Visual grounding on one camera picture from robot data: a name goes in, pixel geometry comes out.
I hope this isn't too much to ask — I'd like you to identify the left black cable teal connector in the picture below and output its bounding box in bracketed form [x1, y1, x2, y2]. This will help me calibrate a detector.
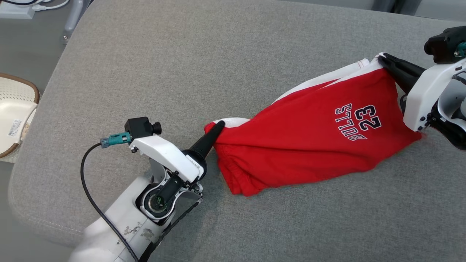
[80, 132, 141, 262]

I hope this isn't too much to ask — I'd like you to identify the white laundry basket brown rim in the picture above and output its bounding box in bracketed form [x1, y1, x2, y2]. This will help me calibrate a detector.
[0, 73, 40, 163]

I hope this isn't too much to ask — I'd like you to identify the white floor cable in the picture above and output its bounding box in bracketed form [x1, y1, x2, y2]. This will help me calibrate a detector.
[31, 0, 70, 11]

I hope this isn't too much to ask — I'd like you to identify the grey fabric sofa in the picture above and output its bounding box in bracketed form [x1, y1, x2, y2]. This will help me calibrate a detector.
[7, 0, 466, 262]

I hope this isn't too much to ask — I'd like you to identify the grey metal partition foot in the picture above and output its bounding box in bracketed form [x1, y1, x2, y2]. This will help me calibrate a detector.
[61, 0, 85, 41]

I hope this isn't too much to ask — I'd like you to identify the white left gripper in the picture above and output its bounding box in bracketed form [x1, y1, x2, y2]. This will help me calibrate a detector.
[130, 120, 226, 184]

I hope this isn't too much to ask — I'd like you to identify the long white power strip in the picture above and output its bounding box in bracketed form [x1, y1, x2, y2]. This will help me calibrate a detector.
[0, 2, 36, 20]

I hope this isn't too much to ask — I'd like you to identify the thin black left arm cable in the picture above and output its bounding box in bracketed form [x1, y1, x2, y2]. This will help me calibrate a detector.
[138, 198, 203, 262]

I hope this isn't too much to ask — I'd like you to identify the red basketball shorts white trim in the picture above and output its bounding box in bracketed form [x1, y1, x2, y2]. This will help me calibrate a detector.
[204, 52, 423, 197]

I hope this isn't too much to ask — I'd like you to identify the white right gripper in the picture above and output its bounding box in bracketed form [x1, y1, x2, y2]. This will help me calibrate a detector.
[378, 53, 466, 132]

